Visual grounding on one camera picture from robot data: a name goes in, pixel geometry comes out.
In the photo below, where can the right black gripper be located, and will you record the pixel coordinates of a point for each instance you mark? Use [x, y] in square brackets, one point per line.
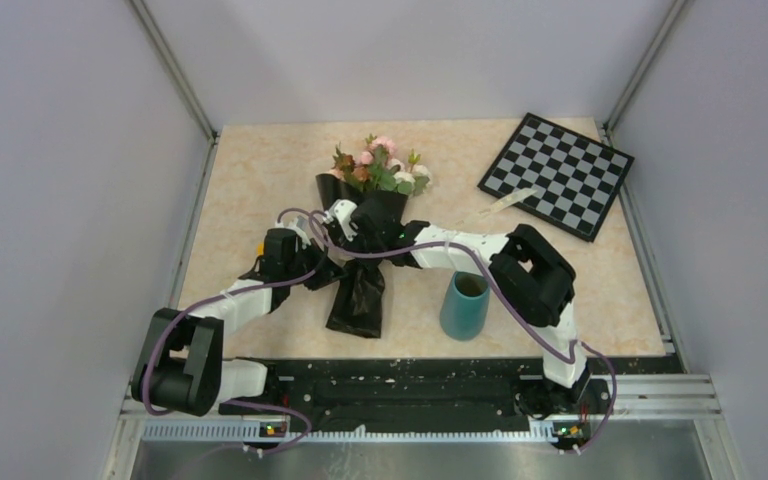
[353, 243]

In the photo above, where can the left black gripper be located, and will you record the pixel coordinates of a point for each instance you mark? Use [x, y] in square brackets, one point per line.
[328, 271]

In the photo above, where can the flower bouquet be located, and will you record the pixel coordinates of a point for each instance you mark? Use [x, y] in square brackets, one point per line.
[379, 184]

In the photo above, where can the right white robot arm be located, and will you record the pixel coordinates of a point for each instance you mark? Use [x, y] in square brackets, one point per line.
[531, 279]

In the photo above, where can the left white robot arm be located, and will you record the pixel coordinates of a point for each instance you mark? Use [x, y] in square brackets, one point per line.
[180, 366]

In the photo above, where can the teal ceramic vase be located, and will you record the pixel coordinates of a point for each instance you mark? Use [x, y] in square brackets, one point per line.
[464, 309]

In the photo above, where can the black white checkerboard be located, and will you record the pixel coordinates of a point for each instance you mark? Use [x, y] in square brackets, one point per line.
[575, 179]

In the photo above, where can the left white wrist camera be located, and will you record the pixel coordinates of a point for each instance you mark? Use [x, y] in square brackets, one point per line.
[299, 225]

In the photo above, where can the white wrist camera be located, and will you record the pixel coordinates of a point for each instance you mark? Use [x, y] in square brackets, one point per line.
[299, 225]
[340, 212]

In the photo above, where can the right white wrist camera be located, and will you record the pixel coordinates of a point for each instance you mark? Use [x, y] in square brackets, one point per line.
[340, 212]

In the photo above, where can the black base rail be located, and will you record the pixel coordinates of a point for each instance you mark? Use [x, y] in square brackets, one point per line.
[406, 395]

